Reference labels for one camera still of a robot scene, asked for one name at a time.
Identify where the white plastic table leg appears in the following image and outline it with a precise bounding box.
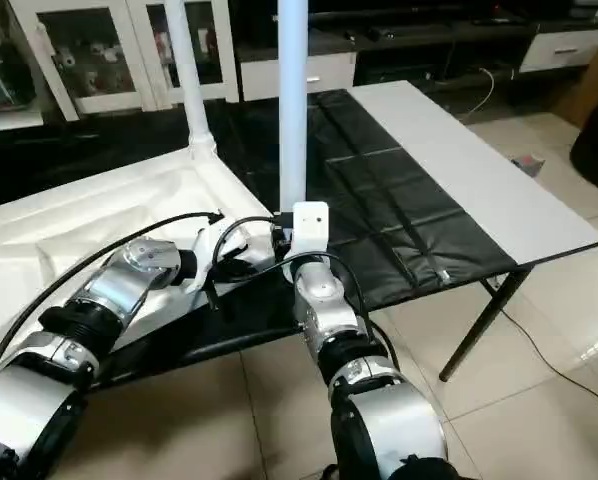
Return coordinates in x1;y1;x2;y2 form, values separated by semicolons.
163;0;219;163
276;0;311;217

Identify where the white plastic table top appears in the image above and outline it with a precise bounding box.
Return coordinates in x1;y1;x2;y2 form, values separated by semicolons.
0;145;285;353

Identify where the black work mat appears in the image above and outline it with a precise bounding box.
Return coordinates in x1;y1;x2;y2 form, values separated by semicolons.
0;88;520;386

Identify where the white drawer unit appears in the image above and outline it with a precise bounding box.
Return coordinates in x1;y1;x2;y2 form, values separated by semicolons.
519;28;598;75
237;50;358;103

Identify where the black metal stand leg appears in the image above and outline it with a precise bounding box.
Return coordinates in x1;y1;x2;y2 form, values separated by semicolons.
438;262;532;384

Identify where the white glass door cabinet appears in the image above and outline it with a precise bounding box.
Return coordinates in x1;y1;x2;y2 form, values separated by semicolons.
7;0;242;123

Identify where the white drawer cabinet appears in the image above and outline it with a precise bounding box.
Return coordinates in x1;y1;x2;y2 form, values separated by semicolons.
229;0;540;99

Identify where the small grey pink object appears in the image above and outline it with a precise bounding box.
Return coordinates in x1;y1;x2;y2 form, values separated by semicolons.
513;153;546;177

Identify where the brown cardboard box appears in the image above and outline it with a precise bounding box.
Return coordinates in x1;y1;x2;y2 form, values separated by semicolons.
553;58;598;129

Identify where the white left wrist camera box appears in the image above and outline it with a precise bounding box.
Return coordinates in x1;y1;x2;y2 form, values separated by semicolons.
185;222;252;293

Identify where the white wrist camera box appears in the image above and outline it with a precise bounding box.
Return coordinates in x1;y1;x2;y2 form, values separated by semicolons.
291;201;331;257
185;222;252;293

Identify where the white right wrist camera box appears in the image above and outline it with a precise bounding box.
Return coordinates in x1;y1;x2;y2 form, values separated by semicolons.
291;201;331;257

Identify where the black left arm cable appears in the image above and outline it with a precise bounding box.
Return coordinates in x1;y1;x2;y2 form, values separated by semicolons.
0;209;226;379

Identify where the thin black cable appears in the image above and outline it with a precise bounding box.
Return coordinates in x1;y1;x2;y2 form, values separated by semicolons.
497;298;598;417

